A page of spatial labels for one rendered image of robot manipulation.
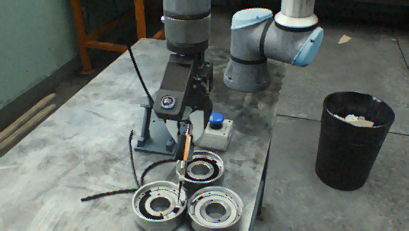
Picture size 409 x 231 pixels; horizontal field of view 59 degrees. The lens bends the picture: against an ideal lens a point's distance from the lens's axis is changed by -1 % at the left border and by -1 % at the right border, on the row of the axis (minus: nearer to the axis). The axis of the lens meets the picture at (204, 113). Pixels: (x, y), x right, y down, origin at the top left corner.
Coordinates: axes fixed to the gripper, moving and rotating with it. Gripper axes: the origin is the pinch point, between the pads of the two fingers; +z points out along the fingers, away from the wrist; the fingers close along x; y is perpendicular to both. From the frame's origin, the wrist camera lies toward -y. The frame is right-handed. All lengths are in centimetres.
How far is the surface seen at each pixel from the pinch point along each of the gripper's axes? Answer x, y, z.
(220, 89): 1.7, 45.1, 13.3
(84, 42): 136, 187, 67
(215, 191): -6.4, -1.5, 10.1
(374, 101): -64, 122, 53
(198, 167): -0.9, 5.8, 11.2
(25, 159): 39.5, 0.6, 13.2
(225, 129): -4.6, 17.8, 8.7
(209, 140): -1.3, 15.4, 10.8
